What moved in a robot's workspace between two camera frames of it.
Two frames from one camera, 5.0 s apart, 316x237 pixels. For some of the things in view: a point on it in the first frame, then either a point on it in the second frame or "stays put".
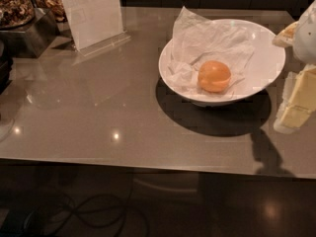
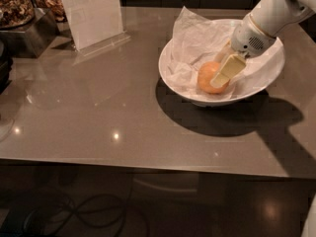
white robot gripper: (306, 39) to (247, 39)
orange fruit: (214, 76) stays put
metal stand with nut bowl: (25, 31) stays put
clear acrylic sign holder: (95, 16) stays put
